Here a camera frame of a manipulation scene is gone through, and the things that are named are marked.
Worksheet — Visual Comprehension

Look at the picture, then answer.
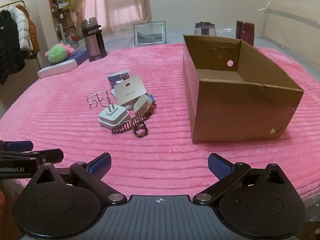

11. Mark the flat white box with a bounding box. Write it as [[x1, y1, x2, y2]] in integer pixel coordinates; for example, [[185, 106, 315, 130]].
[[37, 59, 78, 79]]

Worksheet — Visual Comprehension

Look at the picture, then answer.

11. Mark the steel thermos with black handle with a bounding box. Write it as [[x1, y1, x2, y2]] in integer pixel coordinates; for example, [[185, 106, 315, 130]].
[[81, 17, 107, 62]]

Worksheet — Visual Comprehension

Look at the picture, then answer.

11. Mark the pink curtain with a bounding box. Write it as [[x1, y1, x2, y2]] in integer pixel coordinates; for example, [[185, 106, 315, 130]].
[[66, 0, 152, 34]]

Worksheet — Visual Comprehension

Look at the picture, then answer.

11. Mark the clear plastic box blue label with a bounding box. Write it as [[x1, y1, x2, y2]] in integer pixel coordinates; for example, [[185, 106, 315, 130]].
[[108, 69, 130, 89]]

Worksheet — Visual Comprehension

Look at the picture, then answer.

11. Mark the glass jar with dark lid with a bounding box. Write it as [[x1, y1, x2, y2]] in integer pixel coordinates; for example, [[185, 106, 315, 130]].
[[194, 21, 217, 37]]

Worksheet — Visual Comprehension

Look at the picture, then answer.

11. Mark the silver picture frame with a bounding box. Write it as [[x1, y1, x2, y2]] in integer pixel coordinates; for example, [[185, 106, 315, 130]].
[[133, 20, 167, 47]]

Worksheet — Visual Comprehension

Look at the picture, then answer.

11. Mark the plastic-wrapped bed headboard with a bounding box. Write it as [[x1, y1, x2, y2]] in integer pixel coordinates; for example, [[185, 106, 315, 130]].
[[259, 0, 320, 63]]

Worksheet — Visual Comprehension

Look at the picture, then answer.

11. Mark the maroon tumbler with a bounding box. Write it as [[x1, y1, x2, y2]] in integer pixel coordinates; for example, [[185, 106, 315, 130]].
[[235, 20, 255, 47]]

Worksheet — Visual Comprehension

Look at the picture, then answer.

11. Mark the blue mat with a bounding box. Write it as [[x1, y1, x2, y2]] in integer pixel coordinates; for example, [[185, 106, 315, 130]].
[[64, 49, 89, 65]]

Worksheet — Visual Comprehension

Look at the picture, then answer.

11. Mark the black coat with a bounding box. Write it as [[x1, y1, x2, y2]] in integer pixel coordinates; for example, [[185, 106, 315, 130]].
[[0, 9, 26, 85]]

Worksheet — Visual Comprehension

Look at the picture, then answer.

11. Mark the brown cardboard box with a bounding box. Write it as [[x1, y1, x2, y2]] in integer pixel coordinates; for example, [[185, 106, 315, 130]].
[[182, 34, 305, 143]]

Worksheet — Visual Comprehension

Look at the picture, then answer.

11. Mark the metal wire puzzle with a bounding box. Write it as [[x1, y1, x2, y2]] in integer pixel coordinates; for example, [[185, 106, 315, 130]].
[[87, 90, 110, 110]]

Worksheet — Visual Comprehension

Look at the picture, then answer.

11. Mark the white puffer jacket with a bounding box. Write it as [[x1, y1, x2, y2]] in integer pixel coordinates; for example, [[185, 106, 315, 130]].
[[7, 5, 33, 52]]

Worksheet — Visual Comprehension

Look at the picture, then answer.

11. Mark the round beige container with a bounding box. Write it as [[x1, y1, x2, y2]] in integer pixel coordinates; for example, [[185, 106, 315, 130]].
[[133, 94, 153, 115]]

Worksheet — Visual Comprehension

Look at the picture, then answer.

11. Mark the beige box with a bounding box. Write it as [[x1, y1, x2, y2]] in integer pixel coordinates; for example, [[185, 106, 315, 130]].
[[114, 74, 148, 106]]

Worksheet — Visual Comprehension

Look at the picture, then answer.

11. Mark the brown jacket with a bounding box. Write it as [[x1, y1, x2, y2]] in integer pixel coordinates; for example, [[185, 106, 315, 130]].
[[19, 4, 40, 55]]

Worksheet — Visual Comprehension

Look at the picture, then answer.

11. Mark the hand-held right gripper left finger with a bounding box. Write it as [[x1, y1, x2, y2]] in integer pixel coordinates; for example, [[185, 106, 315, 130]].
[[24, 152, 128, 206]]

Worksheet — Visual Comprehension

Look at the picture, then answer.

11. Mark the brown patterned hair clip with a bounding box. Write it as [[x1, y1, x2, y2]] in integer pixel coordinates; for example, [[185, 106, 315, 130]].
[[111, 114, 152, 139]]

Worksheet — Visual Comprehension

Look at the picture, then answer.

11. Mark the pink fluffy blanket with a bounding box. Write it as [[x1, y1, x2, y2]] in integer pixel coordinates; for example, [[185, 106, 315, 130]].
[[0, 42, 320, 203]]

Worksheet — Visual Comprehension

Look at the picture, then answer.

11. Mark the metal clothes rack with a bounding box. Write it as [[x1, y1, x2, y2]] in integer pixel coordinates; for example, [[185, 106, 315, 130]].
[[0, 0, 42, 70]]

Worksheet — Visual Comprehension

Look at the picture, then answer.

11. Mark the green and pink plush toy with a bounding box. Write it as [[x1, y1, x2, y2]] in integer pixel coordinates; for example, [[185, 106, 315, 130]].
[[44, 43, 75, 63]]

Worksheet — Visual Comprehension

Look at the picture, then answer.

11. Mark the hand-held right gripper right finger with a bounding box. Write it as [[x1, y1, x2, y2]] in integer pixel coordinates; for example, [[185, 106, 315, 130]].
[[193, 152, 297, 207]]

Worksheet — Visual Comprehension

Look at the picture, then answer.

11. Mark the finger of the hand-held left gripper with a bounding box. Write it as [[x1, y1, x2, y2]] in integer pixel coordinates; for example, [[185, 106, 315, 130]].
[[0, 140, 34, 152], [0, 149, 64, 165]]

